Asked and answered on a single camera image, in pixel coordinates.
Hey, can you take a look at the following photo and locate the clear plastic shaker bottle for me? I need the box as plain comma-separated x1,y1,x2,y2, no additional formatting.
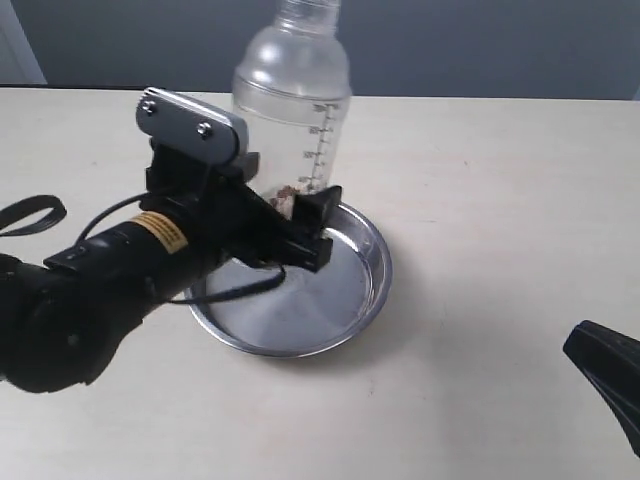
232,1,352,217

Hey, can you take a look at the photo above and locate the round stainless steel plate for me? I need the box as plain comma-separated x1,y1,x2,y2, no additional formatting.
191,204,393,358

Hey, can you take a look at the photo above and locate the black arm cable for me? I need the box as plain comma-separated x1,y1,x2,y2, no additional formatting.
0,193,289,304

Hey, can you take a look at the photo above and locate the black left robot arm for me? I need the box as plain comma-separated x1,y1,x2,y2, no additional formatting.
1,142,342,393

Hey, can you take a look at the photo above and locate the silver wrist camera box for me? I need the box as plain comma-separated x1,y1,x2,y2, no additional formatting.
136,87,248,166

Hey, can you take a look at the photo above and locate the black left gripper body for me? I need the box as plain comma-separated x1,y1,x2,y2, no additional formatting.
100,140,332,300

